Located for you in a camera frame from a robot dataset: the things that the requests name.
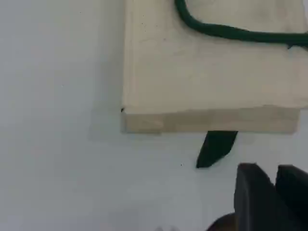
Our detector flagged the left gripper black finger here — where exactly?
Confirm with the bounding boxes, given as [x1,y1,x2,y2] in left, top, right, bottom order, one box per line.
[233,162,297,231]
[275,165,308,231]

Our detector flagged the white canvas handbag green handles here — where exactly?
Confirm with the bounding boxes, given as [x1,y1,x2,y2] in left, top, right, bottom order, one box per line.
[120,0,308,169]

